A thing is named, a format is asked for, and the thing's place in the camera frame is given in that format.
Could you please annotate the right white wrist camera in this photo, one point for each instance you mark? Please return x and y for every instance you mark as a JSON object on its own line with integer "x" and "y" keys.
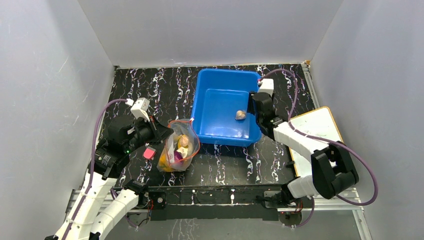
{"x": 266, "y": 85}

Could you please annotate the purple onion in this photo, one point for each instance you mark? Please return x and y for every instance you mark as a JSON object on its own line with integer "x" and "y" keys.
{"x": 176, "y": 159}

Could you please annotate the blue plastic bin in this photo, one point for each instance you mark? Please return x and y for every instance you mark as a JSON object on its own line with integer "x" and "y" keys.
{"x": 219, "y": 94}

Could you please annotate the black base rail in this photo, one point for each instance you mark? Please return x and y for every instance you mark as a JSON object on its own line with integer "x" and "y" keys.
{"x": 262, "y": 201}

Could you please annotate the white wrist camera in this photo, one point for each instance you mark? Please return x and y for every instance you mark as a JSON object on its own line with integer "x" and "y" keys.
{"x": 266, "y": 85}
{"x": 139, "y": 108}

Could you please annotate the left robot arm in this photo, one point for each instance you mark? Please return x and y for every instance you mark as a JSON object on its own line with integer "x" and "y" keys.
{"x": 85, "y": 221}

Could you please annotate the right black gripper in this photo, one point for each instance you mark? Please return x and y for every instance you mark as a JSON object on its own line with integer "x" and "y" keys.
{"x": 260, "y": 99}

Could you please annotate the white board wooden frame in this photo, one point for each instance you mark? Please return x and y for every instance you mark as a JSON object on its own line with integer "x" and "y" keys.
{"x": 320, "y": 123}

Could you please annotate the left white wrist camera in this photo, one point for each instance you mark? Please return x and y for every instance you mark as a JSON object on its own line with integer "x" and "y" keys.
{"x": 139, "y": 108}

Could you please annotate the orange bell pepper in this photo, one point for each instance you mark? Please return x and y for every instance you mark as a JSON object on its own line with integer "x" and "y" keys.
{"x": 163, "y": 164}

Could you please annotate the clear zip top bag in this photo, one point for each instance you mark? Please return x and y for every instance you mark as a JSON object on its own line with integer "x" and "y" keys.
{"x": 182, "y": 126}

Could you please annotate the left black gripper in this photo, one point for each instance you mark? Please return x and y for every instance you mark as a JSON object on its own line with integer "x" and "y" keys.
{"x": 160, "y": 132}

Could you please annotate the white mushroom piece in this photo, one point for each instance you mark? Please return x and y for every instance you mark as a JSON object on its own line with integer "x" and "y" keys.
{"x": 181, "y": 153}

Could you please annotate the pink eraser block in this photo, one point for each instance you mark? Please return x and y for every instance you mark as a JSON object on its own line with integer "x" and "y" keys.
{"x": 149, "y": 153}

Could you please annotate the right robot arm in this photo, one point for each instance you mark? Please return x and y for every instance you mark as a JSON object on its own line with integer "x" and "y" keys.
{"x": 332, "y": 167}

